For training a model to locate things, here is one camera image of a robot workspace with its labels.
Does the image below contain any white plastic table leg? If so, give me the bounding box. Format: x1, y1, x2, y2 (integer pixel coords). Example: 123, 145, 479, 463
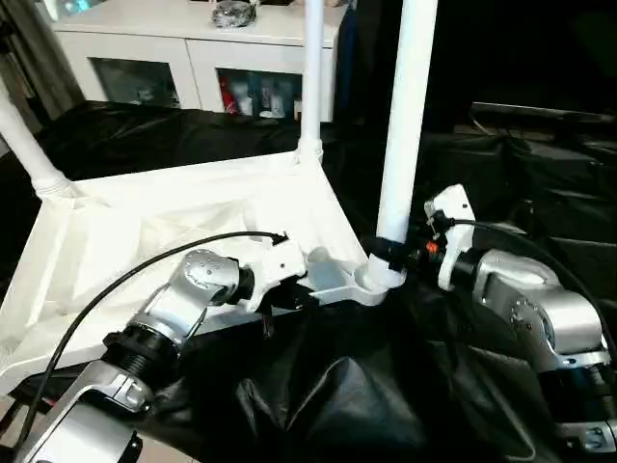
297, 0, 327, 162
0, 82, 76, 199
364, 0, 441, 288

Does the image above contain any black plastic mat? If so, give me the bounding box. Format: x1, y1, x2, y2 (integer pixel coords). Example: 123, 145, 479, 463
0, 101, 617, 463

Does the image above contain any black cabinet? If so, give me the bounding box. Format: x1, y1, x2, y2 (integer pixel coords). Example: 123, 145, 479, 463
337, 0, 478, 126

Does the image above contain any red carton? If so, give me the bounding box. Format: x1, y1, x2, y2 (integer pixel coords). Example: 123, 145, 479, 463
220, 77, 238, 115

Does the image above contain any white cabinet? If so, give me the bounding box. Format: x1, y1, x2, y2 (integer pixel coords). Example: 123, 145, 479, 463
53, 0, 348, 123

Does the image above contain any shiny dark bundle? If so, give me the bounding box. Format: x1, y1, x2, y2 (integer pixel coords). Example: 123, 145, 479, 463
211, 0, 260, 30

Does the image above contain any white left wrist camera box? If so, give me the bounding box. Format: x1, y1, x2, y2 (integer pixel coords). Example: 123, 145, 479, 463
239, 236, 311, 314

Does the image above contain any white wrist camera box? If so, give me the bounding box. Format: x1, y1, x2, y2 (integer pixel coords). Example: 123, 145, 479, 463
424, 185, 477, 290
239, 236, 311, 314

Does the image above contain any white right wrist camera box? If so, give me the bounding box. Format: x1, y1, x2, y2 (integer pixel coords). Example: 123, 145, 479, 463
424, 185, 477, 290

